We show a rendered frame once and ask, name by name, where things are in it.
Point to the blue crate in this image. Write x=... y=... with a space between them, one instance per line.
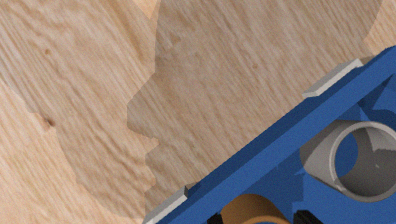
x=288 y=186

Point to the grey metal bushing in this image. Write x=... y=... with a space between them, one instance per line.
x=373 y=177

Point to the bronze bushing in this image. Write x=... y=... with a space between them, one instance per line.
x=252 y=209

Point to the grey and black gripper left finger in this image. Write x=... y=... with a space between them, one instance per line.
x=215 y=219

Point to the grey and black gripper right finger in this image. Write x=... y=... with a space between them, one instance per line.
x=305 y=217

